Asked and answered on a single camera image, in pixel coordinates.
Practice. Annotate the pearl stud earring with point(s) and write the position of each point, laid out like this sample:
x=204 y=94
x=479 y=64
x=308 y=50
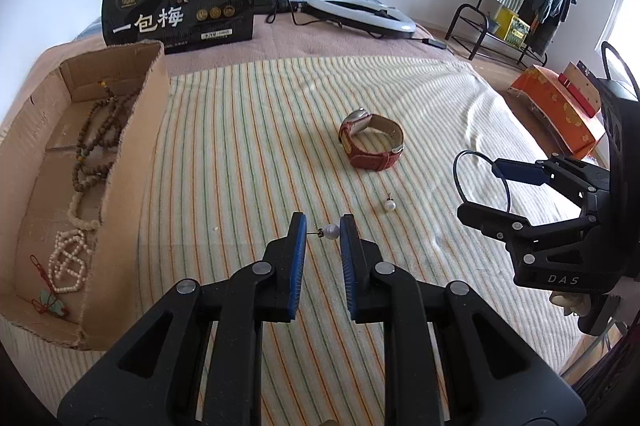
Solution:
x=390 y=206
x=332 y=232

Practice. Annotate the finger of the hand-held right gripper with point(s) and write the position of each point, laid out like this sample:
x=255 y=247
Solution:
x=520 y=171
x=495 y=221

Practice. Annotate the dark metal bangle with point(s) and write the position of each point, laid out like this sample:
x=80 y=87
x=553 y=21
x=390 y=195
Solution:
x=456 y=176

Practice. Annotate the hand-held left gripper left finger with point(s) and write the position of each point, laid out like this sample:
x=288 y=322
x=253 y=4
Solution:
x=298 y=261

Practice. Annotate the red flat box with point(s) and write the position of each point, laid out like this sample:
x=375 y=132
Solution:
x=575 y=98

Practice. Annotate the small grey pot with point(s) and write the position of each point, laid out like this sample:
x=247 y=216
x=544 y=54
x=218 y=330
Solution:
x=492 y=23

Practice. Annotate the tan cardboard box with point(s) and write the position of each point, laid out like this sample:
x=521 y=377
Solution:
x=585 y=86

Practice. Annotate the brown blanket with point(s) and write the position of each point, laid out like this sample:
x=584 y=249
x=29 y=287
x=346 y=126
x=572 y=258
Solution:
x=300 y=48

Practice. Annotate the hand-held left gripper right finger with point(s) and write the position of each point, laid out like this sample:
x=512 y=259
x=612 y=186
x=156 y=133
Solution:
x=346 y=268

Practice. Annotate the window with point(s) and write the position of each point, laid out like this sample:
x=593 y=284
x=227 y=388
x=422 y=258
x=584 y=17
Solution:
x=631 y=6

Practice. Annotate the black snack bag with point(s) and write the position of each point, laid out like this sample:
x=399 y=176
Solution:
x=180 y=1

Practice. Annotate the person's right hand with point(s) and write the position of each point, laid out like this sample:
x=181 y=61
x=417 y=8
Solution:
x=570 y=301

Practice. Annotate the orange cloth covered table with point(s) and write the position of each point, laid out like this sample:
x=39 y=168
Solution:
x=550 y=106

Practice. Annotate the yellow box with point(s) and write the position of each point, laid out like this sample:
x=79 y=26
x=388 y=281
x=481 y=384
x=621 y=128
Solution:
x=512 y=28

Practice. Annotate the striped cream cloth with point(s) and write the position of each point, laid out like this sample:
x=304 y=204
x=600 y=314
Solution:
x=250 y=156

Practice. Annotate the red leather wristwatch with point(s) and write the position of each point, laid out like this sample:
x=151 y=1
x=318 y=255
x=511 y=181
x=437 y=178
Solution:
x=370 y=160

